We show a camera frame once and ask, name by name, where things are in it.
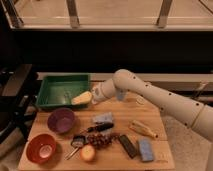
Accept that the purple bowl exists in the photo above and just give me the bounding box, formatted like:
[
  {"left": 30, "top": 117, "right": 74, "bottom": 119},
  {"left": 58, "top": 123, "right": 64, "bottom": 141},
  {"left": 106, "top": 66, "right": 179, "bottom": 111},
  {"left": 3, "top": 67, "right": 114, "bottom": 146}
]
[{"left": 47, "top": 108, "right": 75, "bottom": 134}]

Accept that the green plastic tray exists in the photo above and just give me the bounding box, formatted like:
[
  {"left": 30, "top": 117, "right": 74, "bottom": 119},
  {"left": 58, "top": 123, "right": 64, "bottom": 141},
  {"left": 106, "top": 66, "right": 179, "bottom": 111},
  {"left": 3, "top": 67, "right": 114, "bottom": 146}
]
[{"left": 36, "top": 74, "right": 90, "bottom": 110}]

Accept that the black rectangular block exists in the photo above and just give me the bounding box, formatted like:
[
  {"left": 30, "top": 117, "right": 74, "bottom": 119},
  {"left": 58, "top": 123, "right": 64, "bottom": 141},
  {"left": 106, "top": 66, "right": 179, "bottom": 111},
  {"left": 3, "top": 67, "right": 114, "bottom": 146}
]
[{"left": 119, "top": 135, "right": 137, "bottom": 158}]

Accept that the grey folded cloth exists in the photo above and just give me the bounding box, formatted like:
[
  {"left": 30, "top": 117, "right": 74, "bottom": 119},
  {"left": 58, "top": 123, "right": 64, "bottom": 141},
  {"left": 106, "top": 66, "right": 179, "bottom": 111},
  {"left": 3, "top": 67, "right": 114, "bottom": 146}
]
[{"left": 92, "top": 112, "right": 113, "bottom": 124}]

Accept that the bunch of red grapes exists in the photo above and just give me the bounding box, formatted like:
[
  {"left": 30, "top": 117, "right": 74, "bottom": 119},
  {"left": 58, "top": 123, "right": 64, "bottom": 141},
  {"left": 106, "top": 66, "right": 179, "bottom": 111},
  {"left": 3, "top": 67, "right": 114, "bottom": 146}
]
[{"left": 87, "top": 133, "right": 119, "bottom": 149}]

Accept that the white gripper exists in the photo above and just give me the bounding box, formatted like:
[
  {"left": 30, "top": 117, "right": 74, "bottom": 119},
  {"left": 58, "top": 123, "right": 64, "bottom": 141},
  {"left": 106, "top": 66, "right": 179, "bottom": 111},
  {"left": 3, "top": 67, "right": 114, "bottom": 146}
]
[{"left": 71, "top": 83, "right": 105, "bottom": 105}]

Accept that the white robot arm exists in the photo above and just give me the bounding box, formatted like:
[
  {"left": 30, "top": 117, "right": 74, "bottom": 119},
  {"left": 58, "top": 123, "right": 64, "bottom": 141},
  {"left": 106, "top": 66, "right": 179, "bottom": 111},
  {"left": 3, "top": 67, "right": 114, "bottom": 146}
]
[{"left": 71, "top": 69, "right": 213, "bottom": 142}]

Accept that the metal measuring cup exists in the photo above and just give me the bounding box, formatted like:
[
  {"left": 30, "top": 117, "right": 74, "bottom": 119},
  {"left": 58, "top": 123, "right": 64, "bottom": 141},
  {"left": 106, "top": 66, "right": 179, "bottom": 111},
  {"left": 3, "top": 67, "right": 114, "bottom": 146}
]
[{"left": 65, "top": 135, "right": 86, "bottom": 160}]

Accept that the yellow red apple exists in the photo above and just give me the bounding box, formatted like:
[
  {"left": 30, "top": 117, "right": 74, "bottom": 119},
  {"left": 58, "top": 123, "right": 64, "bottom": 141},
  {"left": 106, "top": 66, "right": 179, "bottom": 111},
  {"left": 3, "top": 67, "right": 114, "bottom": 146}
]
[{"left": 80, "top": 145, "right": 96, "bottom": 162}]

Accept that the black handled knife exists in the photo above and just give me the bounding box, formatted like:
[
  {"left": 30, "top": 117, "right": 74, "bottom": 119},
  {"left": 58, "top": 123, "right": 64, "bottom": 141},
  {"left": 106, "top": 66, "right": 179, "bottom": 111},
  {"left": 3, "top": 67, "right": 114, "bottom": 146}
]
[{"left": 87, "top": 123, "right": 114, "bottom": 133}]

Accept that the dark side chair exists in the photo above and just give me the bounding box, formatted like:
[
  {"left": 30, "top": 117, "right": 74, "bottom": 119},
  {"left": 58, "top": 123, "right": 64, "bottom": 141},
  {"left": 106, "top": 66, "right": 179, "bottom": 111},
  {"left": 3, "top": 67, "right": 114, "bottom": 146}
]
[{"left": 0, "top": 64, "right": 38, "bottom": 144}]

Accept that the red bowl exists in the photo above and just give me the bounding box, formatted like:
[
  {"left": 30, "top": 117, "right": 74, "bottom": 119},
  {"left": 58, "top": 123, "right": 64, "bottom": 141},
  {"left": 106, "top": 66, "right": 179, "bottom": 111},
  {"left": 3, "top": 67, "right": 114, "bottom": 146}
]
[{"left": 26, "top": 134, "right": 56, "bottom": 164}]

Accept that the blue sponge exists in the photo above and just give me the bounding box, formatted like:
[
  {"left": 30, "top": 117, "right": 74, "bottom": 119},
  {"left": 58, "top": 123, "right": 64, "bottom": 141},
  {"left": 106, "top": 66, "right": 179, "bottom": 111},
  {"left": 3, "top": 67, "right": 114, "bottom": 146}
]
[{"left": 138, "top": 139, "right": 154, "bottom": 162}]

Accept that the wooden cutting board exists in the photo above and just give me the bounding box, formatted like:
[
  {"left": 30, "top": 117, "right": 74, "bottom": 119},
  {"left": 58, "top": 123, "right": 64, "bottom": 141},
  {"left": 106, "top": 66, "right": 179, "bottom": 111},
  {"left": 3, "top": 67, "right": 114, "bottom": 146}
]
[{"left": 18, "top": 93, "right": 175, "bottom": 171}]

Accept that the yellow corn cob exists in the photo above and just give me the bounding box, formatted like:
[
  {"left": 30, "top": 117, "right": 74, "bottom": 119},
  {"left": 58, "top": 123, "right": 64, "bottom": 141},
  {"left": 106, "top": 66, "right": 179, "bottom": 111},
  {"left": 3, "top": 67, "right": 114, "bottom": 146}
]
[{"left": 129, "top": 120, "right": 158, "bottom": 138}]

